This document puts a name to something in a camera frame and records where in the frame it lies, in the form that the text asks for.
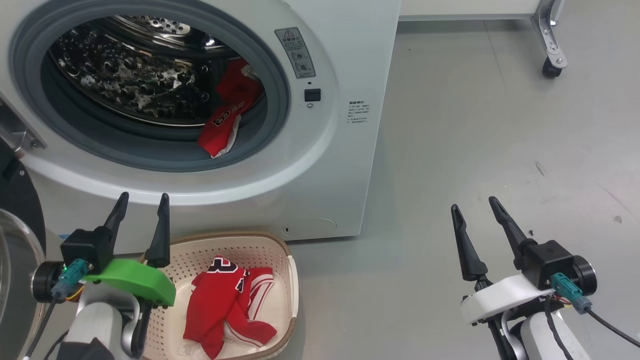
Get red shorts with white stripe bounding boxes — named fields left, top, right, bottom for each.
left=197, top=57, right=265, bottom=159

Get cream perforated laundry basket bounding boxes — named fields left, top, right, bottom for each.
left=139, top=231, right=300, bottom=360

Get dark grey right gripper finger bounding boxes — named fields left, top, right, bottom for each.
left=488, top=196, right=531, bottom=271
left=450, top=204, right=489, bottom=282

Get white front-load washing machine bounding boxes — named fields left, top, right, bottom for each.
left=0, top=0, right=402, bottom=256

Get black cable with teal connector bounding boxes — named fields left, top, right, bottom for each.
left=550, top=272, right=640, bottom=348
left=22, top=258, right=87, bottom=360

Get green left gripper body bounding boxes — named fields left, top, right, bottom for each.
left=82, top=258, right=177, bottom=307

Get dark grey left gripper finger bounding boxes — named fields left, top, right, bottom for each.
left=145, top=193, right=171, bottom=268
left=101, top=192, right=130, bottom=263

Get grey warning sticker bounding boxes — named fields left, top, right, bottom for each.
left=274, top=27, right=317, bottom=79

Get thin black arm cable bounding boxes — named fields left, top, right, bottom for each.
left=544, top=295, right=576, bottom=360

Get metal leg with caster wheel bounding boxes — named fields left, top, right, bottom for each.
left=531, top=0, right=569, bottom=79

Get black glass washing machine door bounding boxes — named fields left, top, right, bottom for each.
left=0, top=137, right=47, bottom=360

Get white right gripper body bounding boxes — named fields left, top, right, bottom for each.
left=460, top=274, right=556, bottom=326

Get red basketball jersey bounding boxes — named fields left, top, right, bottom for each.
left=182, top=254, right=278, bottom=360

